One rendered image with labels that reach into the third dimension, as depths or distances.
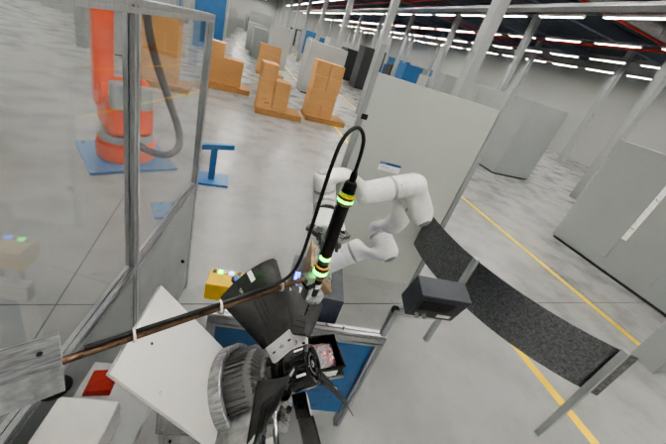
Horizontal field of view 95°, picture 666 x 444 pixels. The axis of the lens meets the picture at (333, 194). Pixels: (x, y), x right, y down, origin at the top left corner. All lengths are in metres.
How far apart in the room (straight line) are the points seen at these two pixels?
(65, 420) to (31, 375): 0.61
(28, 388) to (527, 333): 2.61
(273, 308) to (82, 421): 0.61
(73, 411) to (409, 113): 2.50
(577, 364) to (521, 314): 0.43
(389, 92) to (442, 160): 0.79
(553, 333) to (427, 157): 1.57
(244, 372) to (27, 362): 0.55
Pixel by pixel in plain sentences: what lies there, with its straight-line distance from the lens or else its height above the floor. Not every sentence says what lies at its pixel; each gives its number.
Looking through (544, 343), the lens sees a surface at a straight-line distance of 2.78.
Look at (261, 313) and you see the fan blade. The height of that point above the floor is 1.35.
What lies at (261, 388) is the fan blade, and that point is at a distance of 0.79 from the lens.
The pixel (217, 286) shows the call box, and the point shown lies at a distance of 1.45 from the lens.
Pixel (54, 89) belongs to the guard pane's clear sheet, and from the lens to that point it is 0.98.
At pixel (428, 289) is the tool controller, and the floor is 1.24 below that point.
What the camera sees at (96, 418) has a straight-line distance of 1.30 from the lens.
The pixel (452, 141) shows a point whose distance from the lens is 2.89.
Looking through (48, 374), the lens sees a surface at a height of 1.52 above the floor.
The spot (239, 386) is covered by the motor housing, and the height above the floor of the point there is 1.16.
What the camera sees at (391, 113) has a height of 1.73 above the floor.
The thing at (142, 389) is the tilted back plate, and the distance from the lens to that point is 0.94.
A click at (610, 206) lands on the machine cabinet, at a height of 1.01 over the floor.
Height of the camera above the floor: 2.10
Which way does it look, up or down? 25 degrees down
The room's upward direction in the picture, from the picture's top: 18 degrees clockwise
